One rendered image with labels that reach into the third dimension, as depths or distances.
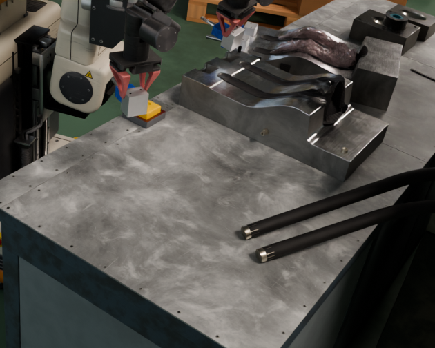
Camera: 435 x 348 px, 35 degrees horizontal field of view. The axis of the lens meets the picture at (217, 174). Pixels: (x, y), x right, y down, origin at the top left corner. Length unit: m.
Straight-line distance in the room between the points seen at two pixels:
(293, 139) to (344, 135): 0.14
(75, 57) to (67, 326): 0.81
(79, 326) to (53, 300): 0.08
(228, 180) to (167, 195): 0.16
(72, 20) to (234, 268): 0.95
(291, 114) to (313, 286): 0.49
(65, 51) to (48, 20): 0.32
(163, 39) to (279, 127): 0.43
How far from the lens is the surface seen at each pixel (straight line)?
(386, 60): 2.12
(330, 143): 1.71
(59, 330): 1.58
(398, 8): 2.74
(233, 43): 1.91
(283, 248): 1.38
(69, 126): 3.23
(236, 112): 1.76
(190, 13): 4.47
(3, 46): 2.08
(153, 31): 1.43
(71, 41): 1.99
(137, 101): 1.56
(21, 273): 1.56
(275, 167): 1.67
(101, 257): 1.34
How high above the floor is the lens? 1.71
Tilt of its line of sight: 34 degrees down
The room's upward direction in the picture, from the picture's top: 11 degrees clockwise
